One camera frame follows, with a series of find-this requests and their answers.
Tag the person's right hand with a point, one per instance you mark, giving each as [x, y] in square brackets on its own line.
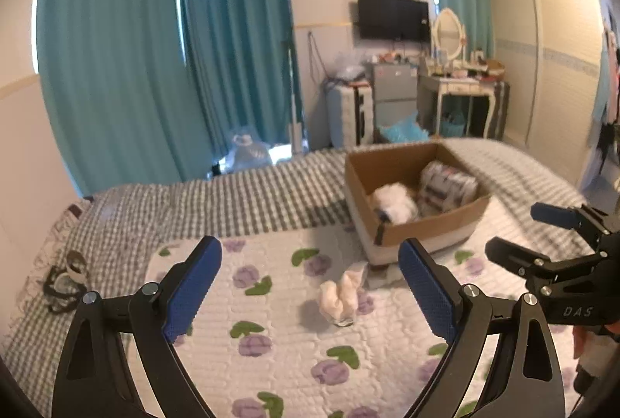
[594, 352]

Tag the dark striped suitcase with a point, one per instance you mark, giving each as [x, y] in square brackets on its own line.
[500, 113]

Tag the clear water jug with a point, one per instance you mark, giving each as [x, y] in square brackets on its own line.
[248, 151]

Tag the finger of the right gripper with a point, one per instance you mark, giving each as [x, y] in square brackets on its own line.
[584, 217]
[538, 270]

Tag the grey checked bed sheet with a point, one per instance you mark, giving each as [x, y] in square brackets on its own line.
[295, 193]

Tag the floral large tissue pack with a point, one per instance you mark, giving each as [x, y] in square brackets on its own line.
[444, 188]

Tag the cream sliding wardrobe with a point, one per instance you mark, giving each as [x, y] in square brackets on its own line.
[551, 50]

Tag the teal woven basket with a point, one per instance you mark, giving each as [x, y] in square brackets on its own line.
[452, 125]

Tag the grey mini fridge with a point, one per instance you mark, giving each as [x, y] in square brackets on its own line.
[394, 94]

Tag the teal curtain middle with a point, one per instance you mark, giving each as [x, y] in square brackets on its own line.
[241, 57]

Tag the black white cartoon pillow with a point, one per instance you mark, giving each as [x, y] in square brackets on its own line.
[61, 275]

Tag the brown cardboard box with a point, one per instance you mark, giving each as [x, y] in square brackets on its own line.
[367, 170]

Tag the white floral quilted blanket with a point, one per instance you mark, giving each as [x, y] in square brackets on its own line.
[259, 347]

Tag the white suitcase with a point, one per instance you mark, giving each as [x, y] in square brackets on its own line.
[350, 114]

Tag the teal curtain left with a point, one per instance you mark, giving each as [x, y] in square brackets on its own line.
[118, 94]

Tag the white fluffy soft bundle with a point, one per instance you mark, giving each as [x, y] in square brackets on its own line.
[395, 204]

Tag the black wall television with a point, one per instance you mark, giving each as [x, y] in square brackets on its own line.
[394, 20]

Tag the blue bubble wrap bag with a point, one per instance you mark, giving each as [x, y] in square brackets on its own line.
[406, 130]

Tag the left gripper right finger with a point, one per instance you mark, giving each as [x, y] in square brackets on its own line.
[524, 379]

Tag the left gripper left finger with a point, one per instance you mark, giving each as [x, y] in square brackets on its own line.
[93, 377]

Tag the white oval vanity mirror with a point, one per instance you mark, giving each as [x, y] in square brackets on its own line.
[448, 35]

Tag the hanging clothes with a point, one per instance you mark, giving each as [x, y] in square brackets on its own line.
[605, 115]

